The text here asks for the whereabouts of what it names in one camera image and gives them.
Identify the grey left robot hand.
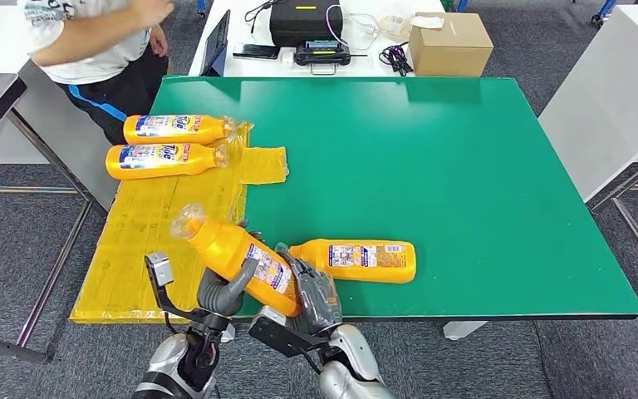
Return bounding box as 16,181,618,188
196,259,259,318

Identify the tablet with white cover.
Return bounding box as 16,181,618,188
198,9,231,77

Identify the black smartphone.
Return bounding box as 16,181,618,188
233,43,282,60

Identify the person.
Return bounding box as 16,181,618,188
18,0,177,145

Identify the black carry case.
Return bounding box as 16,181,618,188
269,0,344,48

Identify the person's left hand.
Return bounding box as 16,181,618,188
149,26,170,58

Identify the clear plastic bag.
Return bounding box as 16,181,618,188
379,13,415,43

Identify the white cable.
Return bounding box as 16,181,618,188
346,12,382,52

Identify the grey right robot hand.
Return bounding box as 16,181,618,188
274,242,344,337

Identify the black handheld controller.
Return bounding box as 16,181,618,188
294,39,369,76

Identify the brown cardboard box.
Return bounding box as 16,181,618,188
408,12,494,78

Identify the pink cable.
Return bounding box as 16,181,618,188
325,4,354,52

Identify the blue wheeled frame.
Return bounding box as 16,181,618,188
589,0,618,27

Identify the black cable bundle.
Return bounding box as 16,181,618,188
378,42,415,77

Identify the person's right hand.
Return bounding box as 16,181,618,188
131,0,176,28

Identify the orange detergent bottle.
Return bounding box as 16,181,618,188
169,204,305,319
122,114,238,146
287,238,418,285
105,142,231,182

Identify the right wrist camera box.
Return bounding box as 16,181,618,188
248,306,331,359

